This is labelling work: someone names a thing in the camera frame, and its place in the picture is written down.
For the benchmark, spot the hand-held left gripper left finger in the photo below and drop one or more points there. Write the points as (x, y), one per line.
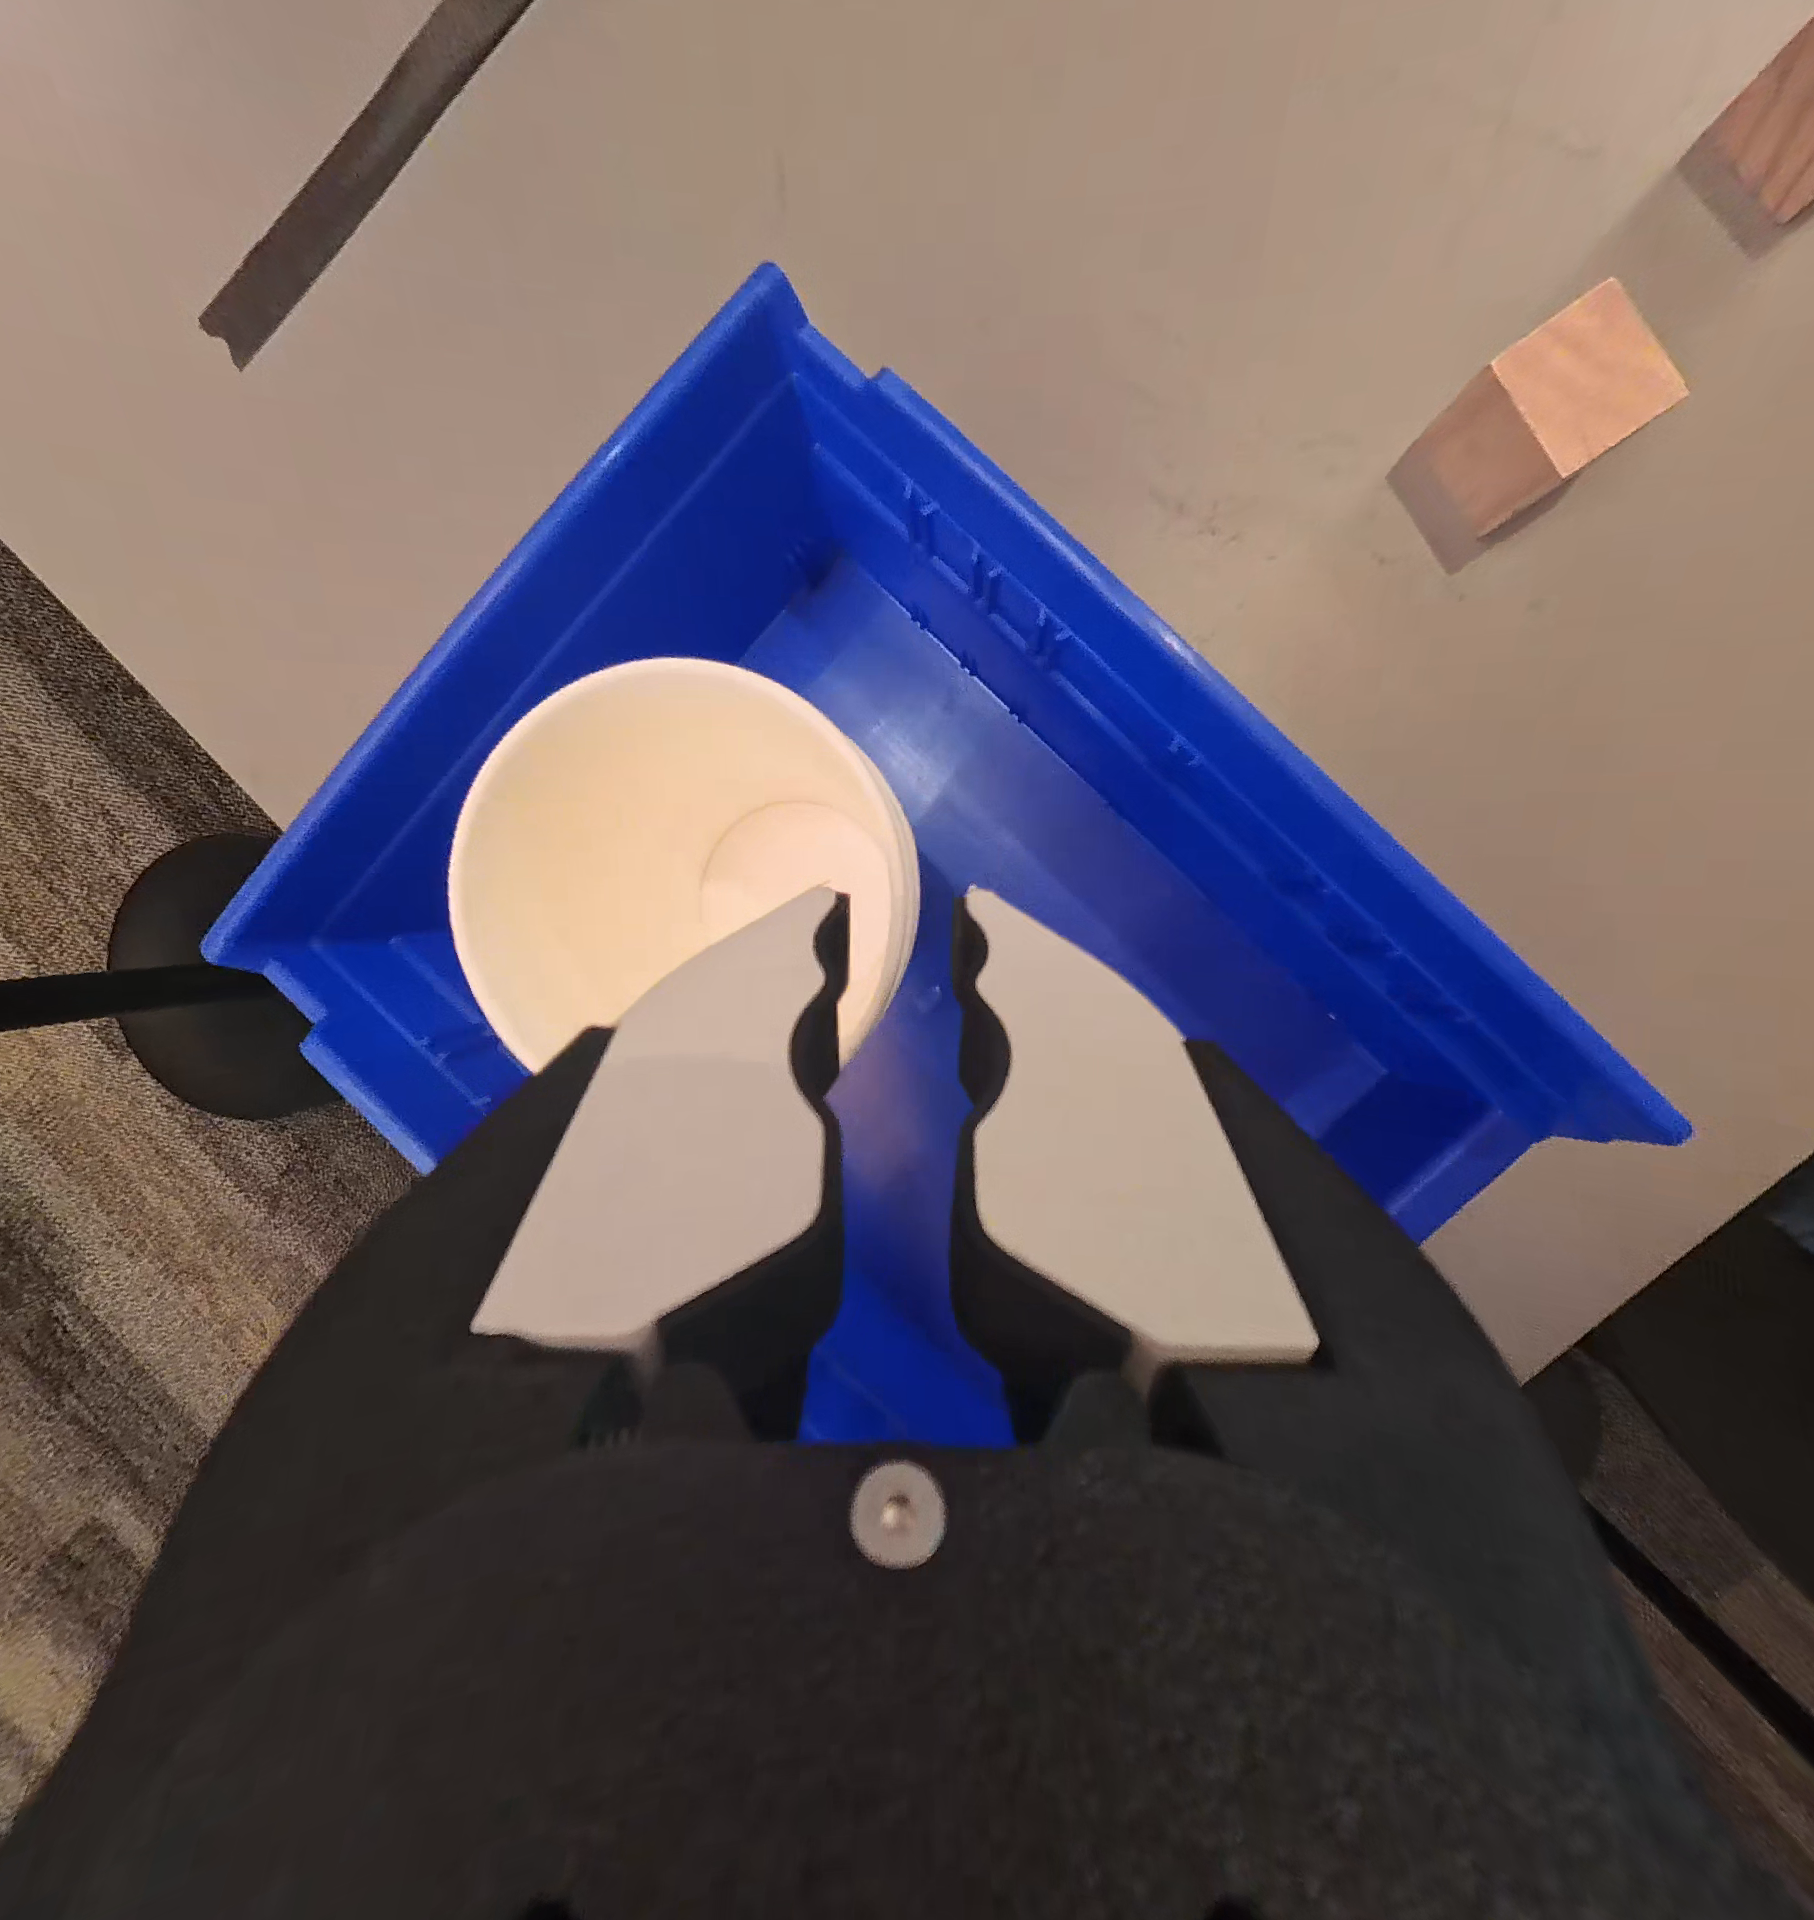
(666, 1171)

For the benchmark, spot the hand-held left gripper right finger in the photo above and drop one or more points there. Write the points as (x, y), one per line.
(1131, 1184)

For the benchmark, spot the blue plastic bin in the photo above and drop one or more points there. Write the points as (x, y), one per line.
(1148, 841)

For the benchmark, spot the wooden cube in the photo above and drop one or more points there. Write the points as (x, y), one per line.
(1791, 119)
(1567, 405)

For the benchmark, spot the black stand with round base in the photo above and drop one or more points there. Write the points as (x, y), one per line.
(200, 960)

